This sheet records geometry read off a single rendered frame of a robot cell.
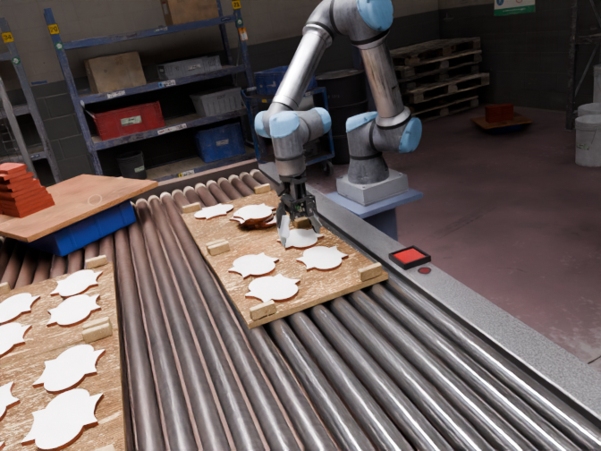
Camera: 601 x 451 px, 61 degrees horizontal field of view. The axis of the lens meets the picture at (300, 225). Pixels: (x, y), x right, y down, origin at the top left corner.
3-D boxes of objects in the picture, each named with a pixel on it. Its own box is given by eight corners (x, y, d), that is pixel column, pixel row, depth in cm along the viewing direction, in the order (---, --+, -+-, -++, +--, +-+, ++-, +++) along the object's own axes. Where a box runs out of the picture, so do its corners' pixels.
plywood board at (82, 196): (84, 177, 217) (83, 174, 217) (158, 185, 188) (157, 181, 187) (-39, 224, 182) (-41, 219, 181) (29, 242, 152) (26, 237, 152)
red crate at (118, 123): (157, 122, 572) (151, 97, 561) (166, 127, 533) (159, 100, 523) (97, 136, 549) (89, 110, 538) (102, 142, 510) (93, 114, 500)
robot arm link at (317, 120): (300, 106, 143) (274, 115, 136) (332, 105, 136) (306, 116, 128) (304, 132, 146) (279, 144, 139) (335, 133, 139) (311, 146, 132)
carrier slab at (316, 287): (317, 225, 156) (317, 221, 155) (388, 278, 120) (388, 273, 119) (207, 260, 145) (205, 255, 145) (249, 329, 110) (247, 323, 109)
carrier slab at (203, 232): (273, 192, 192) (272, 189, 191) (316, 225, 156) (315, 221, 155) (181, 218, 182) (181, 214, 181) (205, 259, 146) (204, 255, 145)
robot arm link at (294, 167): (270, 157, 134) (299, 149, 136) (274, 173, 136) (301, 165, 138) (281, 163, 127) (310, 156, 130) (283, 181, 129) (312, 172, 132)
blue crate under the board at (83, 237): (92, 212, 204) (84, 189, 200) (139, 220, 186) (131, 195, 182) (16, 245, 182) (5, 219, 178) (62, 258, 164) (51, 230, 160)
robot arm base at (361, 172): (376, 166, 195) (373, 141, 191) (397, 176, 182) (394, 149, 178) (341, 177, 191) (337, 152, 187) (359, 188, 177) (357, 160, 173)
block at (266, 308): (275, 309, 113) (273, 298, 112) (278, 312, 111) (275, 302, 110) (249, 318, 111) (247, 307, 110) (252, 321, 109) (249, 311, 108)
